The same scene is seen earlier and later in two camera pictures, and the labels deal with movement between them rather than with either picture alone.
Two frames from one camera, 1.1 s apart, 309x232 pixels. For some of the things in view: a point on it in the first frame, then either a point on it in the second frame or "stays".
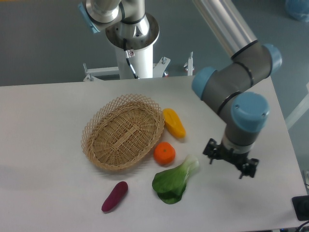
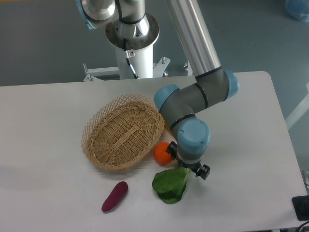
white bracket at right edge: (304, 191) stays
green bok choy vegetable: (170, 184) stays
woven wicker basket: (122, 132) stays
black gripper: (245, 166) to (203, 171)
